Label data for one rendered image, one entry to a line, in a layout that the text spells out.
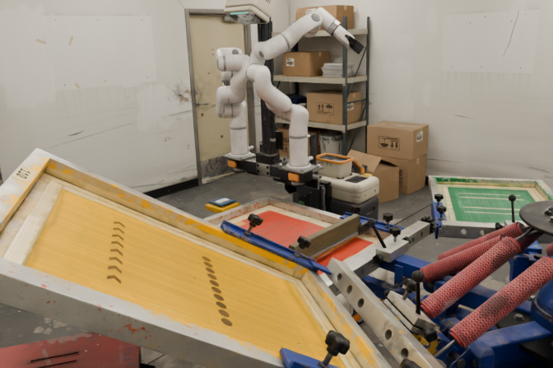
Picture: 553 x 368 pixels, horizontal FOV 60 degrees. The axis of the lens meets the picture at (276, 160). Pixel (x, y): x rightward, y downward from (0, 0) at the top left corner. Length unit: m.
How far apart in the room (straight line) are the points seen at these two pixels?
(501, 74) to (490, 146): 0.77
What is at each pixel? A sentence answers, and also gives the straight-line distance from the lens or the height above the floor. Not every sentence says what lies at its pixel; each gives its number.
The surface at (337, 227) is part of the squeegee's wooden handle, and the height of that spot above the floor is 1.05.
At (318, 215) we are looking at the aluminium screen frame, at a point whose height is 0.98.
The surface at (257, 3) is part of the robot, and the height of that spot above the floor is 1.94.
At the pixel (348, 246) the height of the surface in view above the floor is 0.96.
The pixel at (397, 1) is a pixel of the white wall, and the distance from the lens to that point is 5.99.
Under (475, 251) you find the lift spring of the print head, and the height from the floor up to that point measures 1.18.
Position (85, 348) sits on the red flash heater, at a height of 1.10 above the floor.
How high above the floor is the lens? 1.78
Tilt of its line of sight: 15 degrees down
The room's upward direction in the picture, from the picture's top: 2 degrees counter-clockwise
